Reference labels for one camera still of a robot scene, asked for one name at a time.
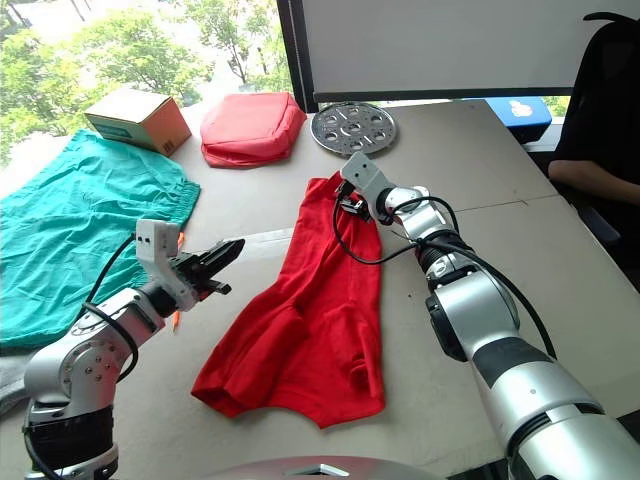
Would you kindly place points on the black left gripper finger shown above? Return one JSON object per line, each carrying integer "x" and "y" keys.
{"x": 217, "y": 269}
{"x": 222, "y": 250}

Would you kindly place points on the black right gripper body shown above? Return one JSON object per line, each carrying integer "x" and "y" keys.
{"x": 356, "y": 206}

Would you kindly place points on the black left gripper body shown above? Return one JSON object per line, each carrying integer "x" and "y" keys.
{"x": 192, "y": 277}

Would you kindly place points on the red t-shirt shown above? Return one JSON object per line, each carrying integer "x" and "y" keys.
{"x": 310, "y": 325}

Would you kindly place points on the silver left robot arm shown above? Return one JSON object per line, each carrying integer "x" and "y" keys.
{"x": 75, "y": 365}

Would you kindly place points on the person's bare forearm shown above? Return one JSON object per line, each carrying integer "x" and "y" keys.
{"x": 595, "y": 177}

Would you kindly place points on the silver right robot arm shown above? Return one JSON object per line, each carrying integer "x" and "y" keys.
{"x": 470, "y": 300}

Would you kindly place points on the teal green shorts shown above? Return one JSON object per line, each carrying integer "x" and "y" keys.
{"x": 75, "y": 220}

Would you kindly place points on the person in black shirt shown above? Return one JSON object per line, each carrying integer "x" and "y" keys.
{"x": 607, "y": 100}

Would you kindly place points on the round perforated metal disc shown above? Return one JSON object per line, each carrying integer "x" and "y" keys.
{"x": 352, "y": 127}

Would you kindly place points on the red fabric bag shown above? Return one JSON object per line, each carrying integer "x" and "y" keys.
{"x": 250, "y": 125}

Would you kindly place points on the brown cardboard box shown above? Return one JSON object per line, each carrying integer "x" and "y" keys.
{"x": 142, "y": 117}

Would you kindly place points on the white roller blind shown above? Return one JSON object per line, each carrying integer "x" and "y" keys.
{"x": 440, "y": 45}

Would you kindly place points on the blue box with white print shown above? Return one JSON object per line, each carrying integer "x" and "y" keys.
{"x": 520, "y": 112}

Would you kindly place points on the grey cloth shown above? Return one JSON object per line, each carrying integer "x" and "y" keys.
{"x": 11, "y": 380}

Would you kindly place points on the silver robot torso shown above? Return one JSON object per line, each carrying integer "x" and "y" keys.
{"x": 320, "y": 470}

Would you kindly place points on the black chair armrest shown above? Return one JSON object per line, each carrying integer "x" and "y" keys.
{"x": 600, "y": 225}

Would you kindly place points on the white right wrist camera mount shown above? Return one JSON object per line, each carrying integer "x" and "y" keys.
{"x": 364, "y": 172}

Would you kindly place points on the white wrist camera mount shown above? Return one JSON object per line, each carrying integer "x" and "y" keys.
{"x": 159, "y": 250}
{"x": 364, "y": 172}

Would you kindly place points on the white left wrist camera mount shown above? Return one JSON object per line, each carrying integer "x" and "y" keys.
{"x": 159, "y": 250}

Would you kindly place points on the black window frame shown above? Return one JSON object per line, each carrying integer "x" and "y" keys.
{"x": 295, "y": 50}

